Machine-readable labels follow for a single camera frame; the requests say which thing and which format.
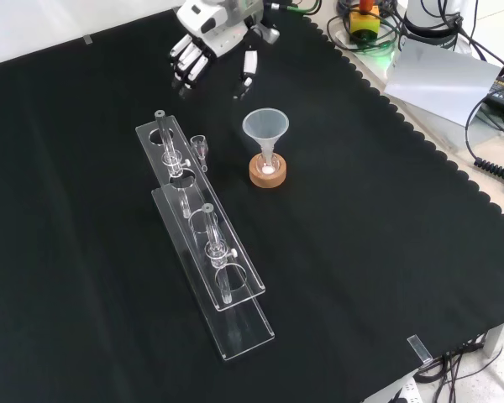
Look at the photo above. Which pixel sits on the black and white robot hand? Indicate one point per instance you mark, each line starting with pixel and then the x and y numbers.
pixel 218 29

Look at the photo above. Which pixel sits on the translucent plastic funnel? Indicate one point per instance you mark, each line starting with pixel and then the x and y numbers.
pixel 264 126

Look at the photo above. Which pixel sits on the small glass weighing funnel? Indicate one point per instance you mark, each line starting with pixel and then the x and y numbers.
pixel 198 144

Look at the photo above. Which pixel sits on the glass round-bottom flask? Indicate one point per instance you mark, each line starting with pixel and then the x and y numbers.
pixel 268 170

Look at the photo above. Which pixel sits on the clear funnel stand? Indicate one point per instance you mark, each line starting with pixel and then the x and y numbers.
pixel 243 331

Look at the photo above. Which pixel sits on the clear tape strip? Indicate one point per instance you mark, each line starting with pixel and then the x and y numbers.
pixel 420 349
pixel 87 40

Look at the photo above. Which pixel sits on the yellow stop button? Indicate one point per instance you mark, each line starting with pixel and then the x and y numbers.
pixel 364 23

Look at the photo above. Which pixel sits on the pale board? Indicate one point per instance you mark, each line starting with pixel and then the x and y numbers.
pixel 437 80

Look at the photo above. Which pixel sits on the black cloth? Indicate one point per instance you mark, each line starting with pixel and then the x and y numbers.
pixel 361 210

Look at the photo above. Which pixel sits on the white power strip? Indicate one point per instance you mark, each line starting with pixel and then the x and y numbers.
pixel 407 390

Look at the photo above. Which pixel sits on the white table leg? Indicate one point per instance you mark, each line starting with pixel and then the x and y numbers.
pixel 500 336

